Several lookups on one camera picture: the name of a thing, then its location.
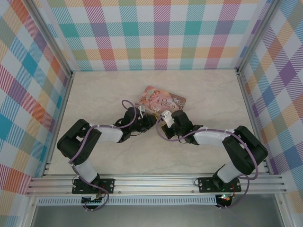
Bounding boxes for pink storybook-shaped box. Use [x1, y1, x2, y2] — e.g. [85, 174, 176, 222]
[134, 85, 187, 116]

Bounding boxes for small circuit board with LED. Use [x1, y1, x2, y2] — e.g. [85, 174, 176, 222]
[217, 193, 234, 204]

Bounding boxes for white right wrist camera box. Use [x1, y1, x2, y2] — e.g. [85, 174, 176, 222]
[160, 110, 175, 129]

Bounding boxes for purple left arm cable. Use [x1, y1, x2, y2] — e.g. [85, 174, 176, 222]
[68, 99, 144, 212]

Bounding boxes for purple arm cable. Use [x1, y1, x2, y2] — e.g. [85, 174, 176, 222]
[68, 99, 144, 212]
[155, 118, 259, 210]

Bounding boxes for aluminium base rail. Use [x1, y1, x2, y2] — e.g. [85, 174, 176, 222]
[26, 174, 286, 196]

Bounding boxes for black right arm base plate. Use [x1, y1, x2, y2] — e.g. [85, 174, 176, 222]
[197, 177, 241, 192]

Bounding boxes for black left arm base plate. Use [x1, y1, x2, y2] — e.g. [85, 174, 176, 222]
[72, 178, 116, 194]

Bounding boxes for slotted grey cable duct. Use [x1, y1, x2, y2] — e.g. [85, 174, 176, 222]
[37, 195, 217, 206]

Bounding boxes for aluminium side rail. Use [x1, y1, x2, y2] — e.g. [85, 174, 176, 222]
[236, 70, 270, 175]
[42, 72, 76, 177]

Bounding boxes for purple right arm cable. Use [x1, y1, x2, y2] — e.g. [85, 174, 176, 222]
[155, 118, 259, 210]

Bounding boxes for aluminium frame post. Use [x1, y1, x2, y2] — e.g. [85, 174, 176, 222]
[29, 0, 74, 78]
[235, 0, 280, 73]

